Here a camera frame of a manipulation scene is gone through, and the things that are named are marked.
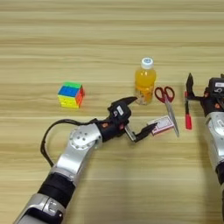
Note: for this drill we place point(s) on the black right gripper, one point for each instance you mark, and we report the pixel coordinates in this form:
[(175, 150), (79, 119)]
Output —
[(211, 105)]

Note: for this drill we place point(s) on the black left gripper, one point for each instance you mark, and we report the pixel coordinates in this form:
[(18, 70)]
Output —
[(115, 127)]

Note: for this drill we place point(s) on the small red white card box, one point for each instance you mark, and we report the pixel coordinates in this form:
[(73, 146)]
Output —
[(163, 124)]

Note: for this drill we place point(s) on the multicoloured puzzle cube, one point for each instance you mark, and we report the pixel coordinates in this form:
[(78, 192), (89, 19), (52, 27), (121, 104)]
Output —
[(71, 94)]

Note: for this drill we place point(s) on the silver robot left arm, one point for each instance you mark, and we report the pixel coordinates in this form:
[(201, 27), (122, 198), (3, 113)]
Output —
[(70, 160)]

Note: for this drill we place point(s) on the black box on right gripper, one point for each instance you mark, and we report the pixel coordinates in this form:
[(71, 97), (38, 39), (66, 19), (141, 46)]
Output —
[(217, 85)]

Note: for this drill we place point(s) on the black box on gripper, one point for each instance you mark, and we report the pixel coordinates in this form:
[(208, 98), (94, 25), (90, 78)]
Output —
[(119, 109), (217, 85)]

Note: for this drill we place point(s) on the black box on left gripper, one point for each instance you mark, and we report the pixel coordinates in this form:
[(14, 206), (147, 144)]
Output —
[(119, 109)]

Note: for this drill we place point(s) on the orange juice bottle white cap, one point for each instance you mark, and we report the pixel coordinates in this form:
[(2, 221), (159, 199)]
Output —
[(144, 83)]

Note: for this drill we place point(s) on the red marker pen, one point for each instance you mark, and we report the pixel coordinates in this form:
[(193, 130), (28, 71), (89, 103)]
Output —
[(188, 116)]

